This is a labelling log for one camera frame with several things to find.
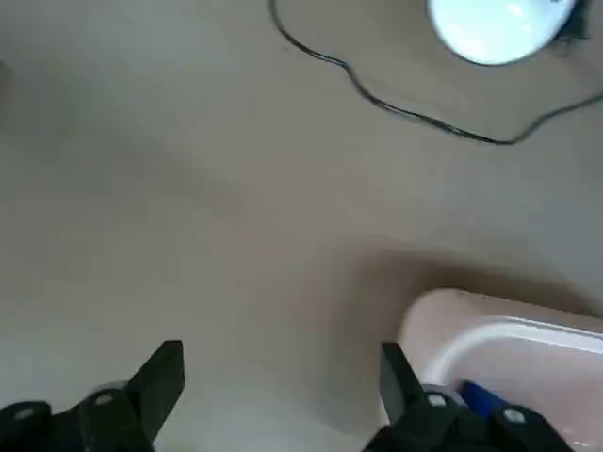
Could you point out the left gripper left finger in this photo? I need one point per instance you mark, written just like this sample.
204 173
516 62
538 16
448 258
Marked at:
108 414

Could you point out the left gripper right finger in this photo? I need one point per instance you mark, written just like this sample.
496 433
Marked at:
424 424

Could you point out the blue toy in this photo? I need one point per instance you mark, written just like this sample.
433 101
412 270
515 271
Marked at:
480 398

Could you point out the pink plastic bin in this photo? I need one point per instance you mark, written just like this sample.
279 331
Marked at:
518 306

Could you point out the white desk lamp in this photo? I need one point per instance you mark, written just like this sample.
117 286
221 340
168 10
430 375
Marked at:
490 28

